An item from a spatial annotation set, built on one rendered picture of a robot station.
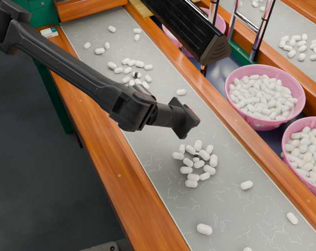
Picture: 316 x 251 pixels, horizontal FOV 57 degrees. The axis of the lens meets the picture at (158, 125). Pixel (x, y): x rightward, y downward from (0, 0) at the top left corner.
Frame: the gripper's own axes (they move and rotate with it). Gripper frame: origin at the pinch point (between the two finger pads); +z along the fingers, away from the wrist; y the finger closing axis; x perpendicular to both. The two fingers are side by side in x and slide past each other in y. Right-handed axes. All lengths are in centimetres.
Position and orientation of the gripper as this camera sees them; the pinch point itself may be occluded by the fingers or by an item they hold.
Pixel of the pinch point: (197, 120)
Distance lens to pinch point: 83.0
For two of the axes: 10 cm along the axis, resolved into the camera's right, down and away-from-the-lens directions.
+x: -5.5, 7.2, 4.2
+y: -4.9, -6.9, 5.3
